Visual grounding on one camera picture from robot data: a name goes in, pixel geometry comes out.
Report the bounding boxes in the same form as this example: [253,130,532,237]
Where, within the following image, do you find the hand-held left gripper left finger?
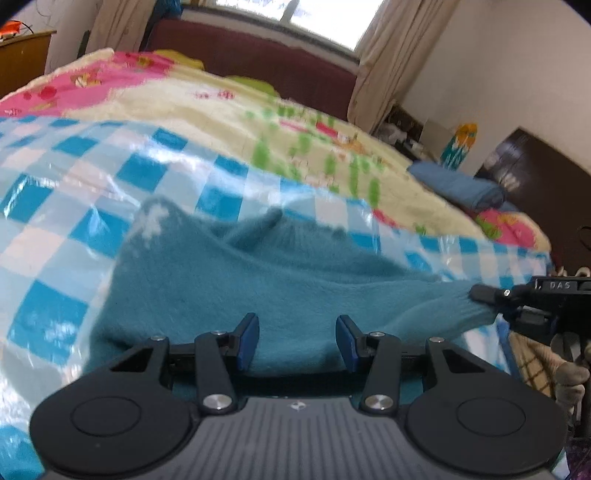
[110,313,260,415]

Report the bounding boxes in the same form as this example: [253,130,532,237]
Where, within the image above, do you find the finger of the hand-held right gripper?
[470,284,514,305]

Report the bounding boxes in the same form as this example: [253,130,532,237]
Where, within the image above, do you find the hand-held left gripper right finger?
[335,315,489,415]

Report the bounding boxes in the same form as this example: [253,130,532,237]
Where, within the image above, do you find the teal knit sweater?
[83,196,502,384]

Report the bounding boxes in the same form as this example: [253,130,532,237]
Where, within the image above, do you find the person's right hand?
[550,333,591,416]

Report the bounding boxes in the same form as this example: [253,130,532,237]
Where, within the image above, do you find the blue folded cloth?
[406,161,505,212]

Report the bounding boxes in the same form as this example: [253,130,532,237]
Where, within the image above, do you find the dark brown wooden board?
[475,127,591,278]

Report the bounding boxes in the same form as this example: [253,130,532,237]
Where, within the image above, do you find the colourful printed bag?
[441,122,478,169]

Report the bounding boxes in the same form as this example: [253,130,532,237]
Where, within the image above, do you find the purple patterned garment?
[567,436,591,480]

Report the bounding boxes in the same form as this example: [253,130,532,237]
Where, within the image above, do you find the white box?
[422,119,451,160]

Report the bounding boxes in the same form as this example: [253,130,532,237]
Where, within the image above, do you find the blue white checkered plastic sheet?
[0,115,555,480]

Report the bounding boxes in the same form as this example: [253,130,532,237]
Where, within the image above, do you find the floral printed blanket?
[0,48,552,252]

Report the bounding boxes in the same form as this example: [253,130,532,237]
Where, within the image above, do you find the beige curtain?
[348,0,448,134]
[92,0,160,54]

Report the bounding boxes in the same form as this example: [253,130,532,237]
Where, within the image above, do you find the yellow green pillow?
[152,48,205,71]
[228,76,279,96]

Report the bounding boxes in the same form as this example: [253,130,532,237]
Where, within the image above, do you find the maroon headboard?
[143,18,361,123]

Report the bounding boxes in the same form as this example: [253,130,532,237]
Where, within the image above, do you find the window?
[215,0,386,51]

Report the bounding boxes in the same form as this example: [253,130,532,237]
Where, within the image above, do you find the wooden cabinet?
[0,30,57,100]

